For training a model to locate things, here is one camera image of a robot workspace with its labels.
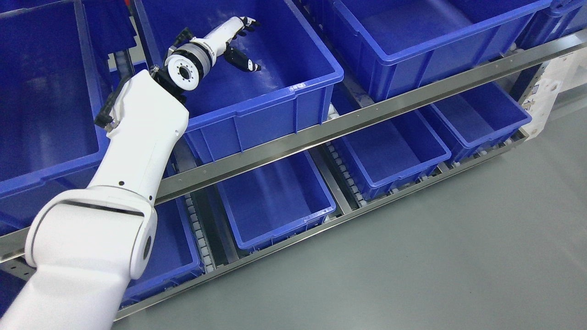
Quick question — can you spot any metal shelf rack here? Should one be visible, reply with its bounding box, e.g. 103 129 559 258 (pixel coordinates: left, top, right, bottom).
0 0 587 321

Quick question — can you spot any blue bin lower middle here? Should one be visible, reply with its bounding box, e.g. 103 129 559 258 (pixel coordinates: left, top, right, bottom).
216 152 336 253

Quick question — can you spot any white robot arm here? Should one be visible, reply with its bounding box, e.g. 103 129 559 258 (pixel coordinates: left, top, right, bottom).
1 31 229 330

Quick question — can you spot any blue bin lower right centre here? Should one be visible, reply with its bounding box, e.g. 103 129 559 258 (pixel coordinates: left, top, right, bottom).
332 110 451 201

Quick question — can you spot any blue bin upper middle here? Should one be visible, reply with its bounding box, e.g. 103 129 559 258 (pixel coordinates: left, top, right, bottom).
131 0 344 164

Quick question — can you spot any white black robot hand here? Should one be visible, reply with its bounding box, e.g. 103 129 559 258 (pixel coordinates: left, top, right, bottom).
199 16 262 72

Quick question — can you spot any blue bin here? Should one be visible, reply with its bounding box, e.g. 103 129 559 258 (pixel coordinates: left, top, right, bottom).
0 0 136 235
120 197 206 308
216 152 336 253
131 0 344 164
300 0 551 102
419 82 531 163
332 110 451 201

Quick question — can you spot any blue bin lower left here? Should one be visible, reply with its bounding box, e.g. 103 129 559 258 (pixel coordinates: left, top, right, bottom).
120 197 206 308

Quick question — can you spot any blue bin upper left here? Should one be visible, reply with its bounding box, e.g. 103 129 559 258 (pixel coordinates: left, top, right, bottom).
0 0 136 235

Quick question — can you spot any blue bin upper right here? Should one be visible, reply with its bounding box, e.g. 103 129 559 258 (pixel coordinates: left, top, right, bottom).
300 0 551 102

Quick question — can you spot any blue bin lower far right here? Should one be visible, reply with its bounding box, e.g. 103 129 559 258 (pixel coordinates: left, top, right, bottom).
419 82 531 163

